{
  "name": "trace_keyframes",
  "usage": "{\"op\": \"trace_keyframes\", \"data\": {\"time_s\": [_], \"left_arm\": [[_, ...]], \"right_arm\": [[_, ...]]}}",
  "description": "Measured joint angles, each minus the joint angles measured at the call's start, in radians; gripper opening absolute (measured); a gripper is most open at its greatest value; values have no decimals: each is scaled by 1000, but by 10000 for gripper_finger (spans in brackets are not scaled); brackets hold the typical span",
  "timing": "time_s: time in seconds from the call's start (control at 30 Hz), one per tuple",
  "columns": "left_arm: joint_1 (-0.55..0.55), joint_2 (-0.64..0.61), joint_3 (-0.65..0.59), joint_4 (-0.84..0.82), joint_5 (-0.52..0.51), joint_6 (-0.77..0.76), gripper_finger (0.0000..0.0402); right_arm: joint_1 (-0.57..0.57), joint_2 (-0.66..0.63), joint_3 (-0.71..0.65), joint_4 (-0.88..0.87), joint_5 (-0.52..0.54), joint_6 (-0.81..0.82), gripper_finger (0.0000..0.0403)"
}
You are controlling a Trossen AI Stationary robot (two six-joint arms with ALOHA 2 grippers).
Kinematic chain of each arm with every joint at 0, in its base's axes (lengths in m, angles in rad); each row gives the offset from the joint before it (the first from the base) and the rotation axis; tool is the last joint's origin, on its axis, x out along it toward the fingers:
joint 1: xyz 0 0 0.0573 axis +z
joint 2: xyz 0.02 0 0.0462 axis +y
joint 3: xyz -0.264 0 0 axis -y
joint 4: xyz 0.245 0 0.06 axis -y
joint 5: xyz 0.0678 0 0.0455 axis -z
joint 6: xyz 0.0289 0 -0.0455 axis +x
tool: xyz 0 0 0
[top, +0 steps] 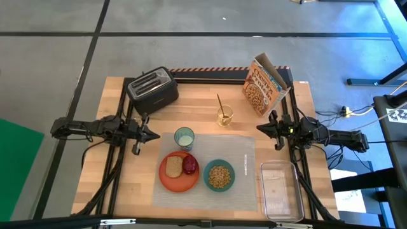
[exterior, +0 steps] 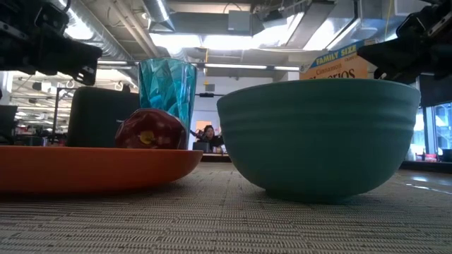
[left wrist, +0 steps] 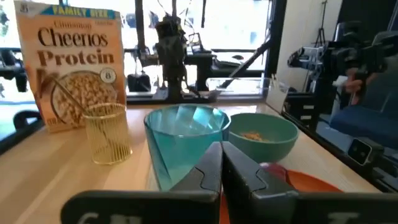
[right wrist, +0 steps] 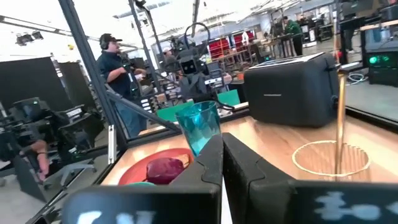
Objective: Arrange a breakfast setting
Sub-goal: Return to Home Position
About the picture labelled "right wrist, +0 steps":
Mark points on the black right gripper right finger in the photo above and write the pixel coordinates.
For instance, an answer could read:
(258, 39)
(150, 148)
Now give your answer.
(280, 202)

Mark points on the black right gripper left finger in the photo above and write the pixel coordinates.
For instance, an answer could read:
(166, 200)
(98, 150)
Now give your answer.
(186, 202)

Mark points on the red apple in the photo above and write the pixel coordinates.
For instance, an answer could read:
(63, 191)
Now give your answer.
(164, 171)

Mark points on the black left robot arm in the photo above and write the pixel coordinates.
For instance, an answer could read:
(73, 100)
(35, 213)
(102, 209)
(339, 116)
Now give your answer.
(190, 84)

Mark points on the toasted bread slice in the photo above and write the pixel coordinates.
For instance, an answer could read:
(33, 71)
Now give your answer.
(186, 159)

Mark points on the red plate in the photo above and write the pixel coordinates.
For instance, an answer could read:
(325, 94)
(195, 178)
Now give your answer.
(136, 169)

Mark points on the teal plastic cup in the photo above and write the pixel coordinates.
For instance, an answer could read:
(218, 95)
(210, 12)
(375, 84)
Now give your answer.
(199, 124)

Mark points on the green mat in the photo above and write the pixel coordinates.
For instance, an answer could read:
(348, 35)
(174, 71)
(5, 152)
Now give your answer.
(169, 112)

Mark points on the black two-slot toaster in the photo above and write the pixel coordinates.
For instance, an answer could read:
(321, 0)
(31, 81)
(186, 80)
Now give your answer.
(289, 93)

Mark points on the person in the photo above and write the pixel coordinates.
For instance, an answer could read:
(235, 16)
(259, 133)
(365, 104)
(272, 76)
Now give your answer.
(170, 60)
(293, 31)
(115, 71)

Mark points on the red storage shelf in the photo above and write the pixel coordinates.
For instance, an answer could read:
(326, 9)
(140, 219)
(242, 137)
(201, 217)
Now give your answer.
(219, 46)

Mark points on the black computer with green light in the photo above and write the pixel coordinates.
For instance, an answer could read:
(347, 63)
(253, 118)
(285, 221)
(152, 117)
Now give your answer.
(384, 67)

